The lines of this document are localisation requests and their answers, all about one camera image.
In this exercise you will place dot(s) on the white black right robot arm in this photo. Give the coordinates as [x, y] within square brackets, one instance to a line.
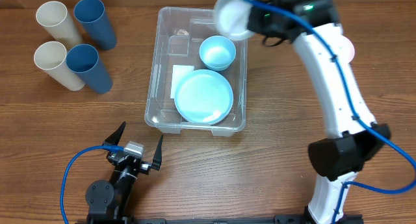
[353, 135]

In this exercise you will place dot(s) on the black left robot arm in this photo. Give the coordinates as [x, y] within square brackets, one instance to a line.
[107, 199]

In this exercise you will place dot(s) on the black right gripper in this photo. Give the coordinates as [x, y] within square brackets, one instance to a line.
[258, 24]

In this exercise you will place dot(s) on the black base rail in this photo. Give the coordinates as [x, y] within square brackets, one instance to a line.
[278, 219]

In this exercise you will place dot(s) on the cream cup far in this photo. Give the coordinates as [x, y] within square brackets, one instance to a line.
[55, 18]

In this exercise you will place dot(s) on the cream cup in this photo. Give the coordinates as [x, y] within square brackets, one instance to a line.
[55, 18]
[50, 57]

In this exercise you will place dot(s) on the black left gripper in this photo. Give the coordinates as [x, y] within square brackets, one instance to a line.
[114, 138]

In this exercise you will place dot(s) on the pink plastic bowl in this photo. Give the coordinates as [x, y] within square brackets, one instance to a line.
[348, 49]

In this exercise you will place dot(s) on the cream cup near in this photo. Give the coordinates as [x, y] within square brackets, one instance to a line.
[50, 57]

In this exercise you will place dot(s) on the dark blue cup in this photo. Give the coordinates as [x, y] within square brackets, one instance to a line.
[92, 15]
[84, 61]

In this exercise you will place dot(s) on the light blue plastic plate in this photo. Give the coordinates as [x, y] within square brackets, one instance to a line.
[203, 96]

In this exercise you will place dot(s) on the light blue plastic bowl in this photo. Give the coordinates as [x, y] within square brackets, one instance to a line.
[217, 52]

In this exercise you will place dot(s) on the grey plastic bowl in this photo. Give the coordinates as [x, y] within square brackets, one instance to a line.
[231, 19]

